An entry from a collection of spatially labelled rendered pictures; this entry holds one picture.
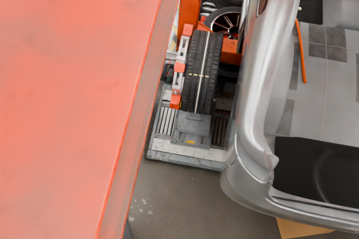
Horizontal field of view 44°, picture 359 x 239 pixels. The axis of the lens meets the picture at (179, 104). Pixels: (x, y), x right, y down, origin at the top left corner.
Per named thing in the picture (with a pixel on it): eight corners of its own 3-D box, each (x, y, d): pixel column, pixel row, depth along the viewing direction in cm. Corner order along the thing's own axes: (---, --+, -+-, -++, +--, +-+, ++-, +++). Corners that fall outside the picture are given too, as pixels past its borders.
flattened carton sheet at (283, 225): (343, 230, 380) (345, 229, 377) (281, 239, 373) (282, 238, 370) (331, 197, 395) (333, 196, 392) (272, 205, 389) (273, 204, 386)
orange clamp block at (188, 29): (192, 37, 347) (193, 25, 344) (181, 34, 347) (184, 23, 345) (192, 36, 353) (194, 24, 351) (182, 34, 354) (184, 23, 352)
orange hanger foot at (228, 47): (249, 68, 402) (257, 43, 373) (192, 58, 404) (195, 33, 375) (250, 53, 411) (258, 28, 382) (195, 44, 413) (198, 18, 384)
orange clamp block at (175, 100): (180, 100, 345) (178, 110, 340) (170, 98, 345) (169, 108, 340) (181, 95, 339) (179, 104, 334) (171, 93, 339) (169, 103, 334)
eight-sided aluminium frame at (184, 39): (177, 115, 365) (181, 77, 319) (170, 114, 365) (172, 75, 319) (188, 63, 393) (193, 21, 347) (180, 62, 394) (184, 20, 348)
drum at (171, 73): (183, 81, 358) (184, 71, 346) (157, 77, 359) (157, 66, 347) (186, 68, 366) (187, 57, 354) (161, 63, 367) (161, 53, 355)
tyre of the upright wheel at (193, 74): (221, 41, 389) (208, 116, 387) (194, 37, 390) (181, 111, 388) (226, 25, 323) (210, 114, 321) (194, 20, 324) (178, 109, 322)
